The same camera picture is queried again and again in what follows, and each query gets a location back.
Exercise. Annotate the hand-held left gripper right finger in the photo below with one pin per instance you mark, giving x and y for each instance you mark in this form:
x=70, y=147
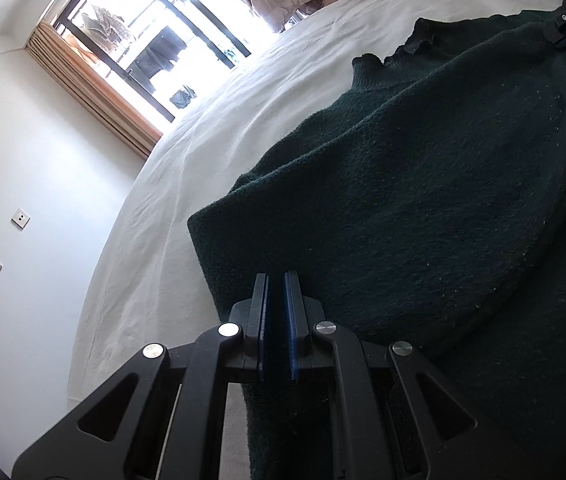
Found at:
x=290, y=330

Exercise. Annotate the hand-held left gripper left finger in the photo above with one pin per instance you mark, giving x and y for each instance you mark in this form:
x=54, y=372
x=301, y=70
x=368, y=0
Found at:
x=263, y=330

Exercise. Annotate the dark green knit sweater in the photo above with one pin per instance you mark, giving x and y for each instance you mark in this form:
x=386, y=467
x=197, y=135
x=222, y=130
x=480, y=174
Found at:
x=413, y=200

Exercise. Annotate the white bed sheet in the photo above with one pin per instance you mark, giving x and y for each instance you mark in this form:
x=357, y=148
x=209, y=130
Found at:
x=263, y=110

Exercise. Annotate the small dark hanging cloth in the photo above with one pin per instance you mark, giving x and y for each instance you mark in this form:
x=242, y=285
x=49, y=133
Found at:
x=183, y=97

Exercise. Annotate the beige pleated curtain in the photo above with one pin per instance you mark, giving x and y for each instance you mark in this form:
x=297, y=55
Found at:
x=88, y=100

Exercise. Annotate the dark hanging garment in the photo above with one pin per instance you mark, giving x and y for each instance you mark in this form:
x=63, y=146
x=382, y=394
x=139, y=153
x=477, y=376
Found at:
x=159, y=52

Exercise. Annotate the patterned hanging garment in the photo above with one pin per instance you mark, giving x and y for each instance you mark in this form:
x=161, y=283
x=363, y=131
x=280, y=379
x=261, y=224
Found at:
x=105, y=27

